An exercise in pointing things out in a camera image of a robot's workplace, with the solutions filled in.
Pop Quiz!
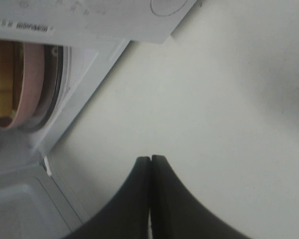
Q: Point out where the white microwave oven body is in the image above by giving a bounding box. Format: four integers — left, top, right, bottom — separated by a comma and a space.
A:
0, 0, 194, 154

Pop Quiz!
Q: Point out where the toast sandwich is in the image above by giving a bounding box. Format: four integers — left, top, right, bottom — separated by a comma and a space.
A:
0, 40, 24, 118

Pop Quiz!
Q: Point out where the white microwave door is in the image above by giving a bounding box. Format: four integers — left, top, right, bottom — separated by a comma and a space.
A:
0, 146, 83, 239

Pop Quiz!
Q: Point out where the round door release button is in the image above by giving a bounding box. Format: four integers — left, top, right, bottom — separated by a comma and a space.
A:
150, 0, 187, 17

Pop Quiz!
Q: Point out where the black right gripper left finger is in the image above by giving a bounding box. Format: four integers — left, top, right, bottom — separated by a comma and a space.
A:
65, 157, 150, 239

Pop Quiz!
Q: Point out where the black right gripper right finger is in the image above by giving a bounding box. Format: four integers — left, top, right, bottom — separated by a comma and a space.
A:
149, 155, 246, 239

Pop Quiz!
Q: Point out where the pink round plate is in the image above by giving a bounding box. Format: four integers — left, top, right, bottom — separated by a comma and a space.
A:
0, 42, 45, 129

